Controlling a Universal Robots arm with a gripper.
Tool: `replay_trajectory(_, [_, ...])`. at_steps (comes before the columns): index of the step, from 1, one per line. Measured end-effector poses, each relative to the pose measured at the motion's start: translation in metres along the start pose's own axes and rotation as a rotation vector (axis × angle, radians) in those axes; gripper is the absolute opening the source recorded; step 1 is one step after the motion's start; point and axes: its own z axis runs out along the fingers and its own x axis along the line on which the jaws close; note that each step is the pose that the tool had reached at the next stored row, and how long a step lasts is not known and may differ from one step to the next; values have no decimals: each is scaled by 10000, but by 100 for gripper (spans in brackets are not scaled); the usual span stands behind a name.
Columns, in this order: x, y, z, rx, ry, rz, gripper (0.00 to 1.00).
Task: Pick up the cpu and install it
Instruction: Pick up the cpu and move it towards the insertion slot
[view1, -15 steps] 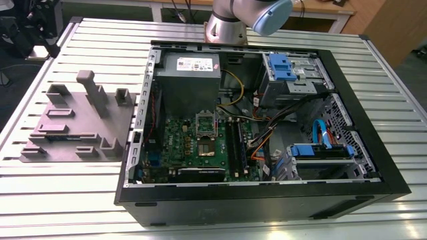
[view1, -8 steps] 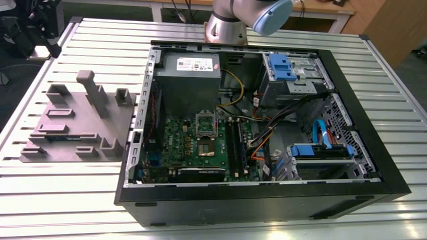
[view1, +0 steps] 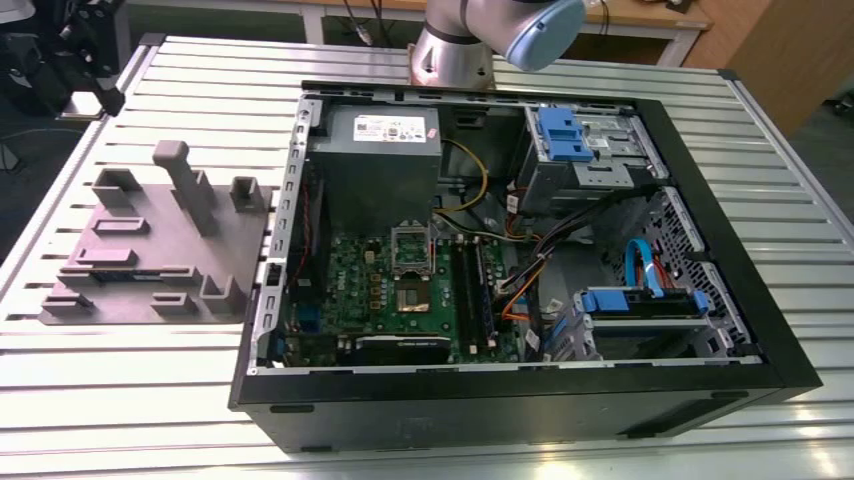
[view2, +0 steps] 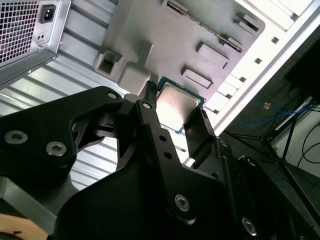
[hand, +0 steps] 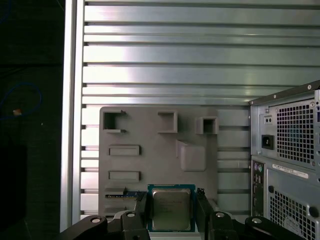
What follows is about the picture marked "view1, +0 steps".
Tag wooden desk white legs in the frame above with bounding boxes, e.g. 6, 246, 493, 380
292, 0, 713, 69

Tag blue flat wire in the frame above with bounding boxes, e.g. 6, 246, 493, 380
624, 238, 669, 300

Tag orange wire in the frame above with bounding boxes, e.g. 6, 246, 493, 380
497, 277, 534, 322

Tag RAM stick blue label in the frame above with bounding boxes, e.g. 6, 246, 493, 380
89, 271, 166, 283

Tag black cable bundle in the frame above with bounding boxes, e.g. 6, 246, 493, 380
496, 184, 661, 296

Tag black RAM slot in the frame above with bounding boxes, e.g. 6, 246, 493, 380
449, 237, 476, 351

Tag blue ribbon wires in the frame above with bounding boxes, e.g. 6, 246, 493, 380
540, 298, 576, 362

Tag metal socket cover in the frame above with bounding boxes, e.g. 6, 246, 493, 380
389, 219, 440, 279

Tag silver disk bay frame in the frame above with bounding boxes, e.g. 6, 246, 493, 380
569, 287, 765, 362

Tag grey parts rack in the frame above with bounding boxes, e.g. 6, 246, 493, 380
37, 139, 278, 327

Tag yellow wire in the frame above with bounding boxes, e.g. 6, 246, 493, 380
436, 137, 490, 215

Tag black open PC case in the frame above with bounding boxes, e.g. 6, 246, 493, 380
228, 79, 823, 454

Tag hard disk in blue carrier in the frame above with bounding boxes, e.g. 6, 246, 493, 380
577, 287, 712, 321

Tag CPU socket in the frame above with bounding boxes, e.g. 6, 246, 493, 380
392, 280, 436, 315

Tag wooden cabinet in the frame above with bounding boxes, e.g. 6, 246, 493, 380
685, 0, 854, 139

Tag black cable silver plug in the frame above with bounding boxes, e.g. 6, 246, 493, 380
342, 0, 376, 47

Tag black graphics card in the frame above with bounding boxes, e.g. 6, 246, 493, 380
336, 332, 453, 366

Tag blue drive bay carrier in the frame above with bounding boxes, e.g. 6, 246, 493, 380
536, 106, 596, 164

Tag silver drive cage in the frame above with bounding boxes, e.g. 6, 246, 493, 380
517, 103, 671, 217

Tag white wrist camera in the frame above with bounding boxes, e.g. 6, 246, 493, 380
0, 0, 35, 25

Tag red flat wire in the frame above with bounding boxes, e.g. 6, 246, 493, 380
647, 249, 676, 297

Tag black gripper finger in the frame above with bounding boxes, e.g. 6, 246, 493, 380
91, 74, 126, 116

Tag green motherboard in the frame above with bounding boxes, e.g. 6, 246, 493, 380
282, 232, 528, 366

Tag grey power supply unit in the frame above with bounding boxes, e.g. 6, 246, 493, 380
308, 103, 445, 236

